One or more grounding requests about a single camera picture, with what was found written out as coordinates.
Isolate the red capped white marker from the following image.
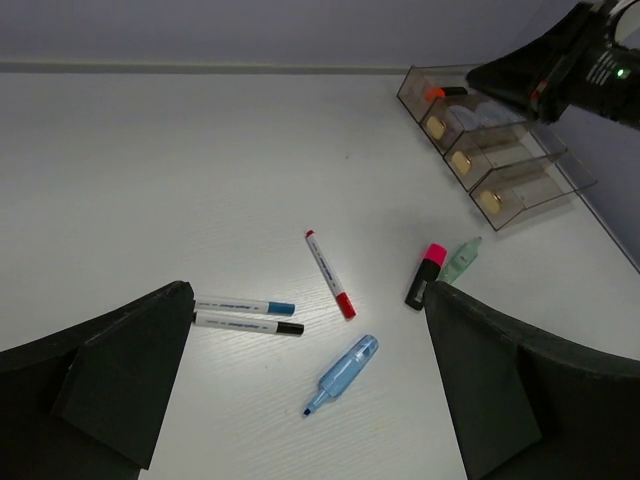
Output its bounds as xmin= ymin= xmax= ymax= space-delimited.
xmin=305 ymin=230 xmax=356 ymax=321

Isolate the paperclip jar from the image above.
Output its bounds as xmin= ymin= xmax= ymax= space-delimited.
xmin=447 ymin=105 xmax=481 ymax=131
xmin=474 ymin=100 xmax=518 ymax=128

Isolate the orange black highlighter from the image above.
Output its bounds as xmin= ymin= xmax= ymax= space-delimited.
xmin=423 ymin=86 xmax=468 ymax=102

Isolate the clear acrylic drawer organizer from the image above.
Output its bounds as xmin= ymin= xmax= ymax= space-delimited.
xmin=397 ymin=65 xmax=596 ymax=231

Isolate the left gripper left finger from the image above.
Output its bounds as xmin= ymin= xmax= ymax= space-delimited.
xmin=1 ymin=281 xmax=194 ymax=479

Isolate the black capped white marker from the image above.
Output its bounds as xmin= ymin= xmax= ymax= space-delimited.
xmin=192 ymin=311 xmax=305 ymax=337

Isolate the green translucent highlighter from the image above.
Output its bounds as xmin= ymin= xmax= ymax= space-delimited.
xmin=438 ymin=237 xmax=482 ymax=284

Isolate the blue translucent highlighter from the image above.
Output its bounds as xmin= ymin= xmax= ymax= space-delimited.
xmin=302 ymin=335 xmax=379 ymax=417

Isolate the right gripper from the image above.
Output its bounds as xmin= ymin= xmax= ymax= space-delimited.
xmin=466 ymin=1 xmax=639 ymax=130

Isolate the blue capped white marker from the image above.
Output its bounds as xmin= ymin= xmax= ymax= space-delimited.
xmin=195 ymin=297 xmax=296 ymax=316

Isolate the pink black highlighter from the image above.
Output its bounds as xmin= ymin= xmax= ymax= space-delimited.
xmin=404 ymin=243 xmax=447 ymax=311

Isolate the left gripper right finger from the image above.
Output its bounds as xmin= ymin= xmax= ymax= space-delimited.
xmin=424 ymin=282 xmax=639 ymax=479

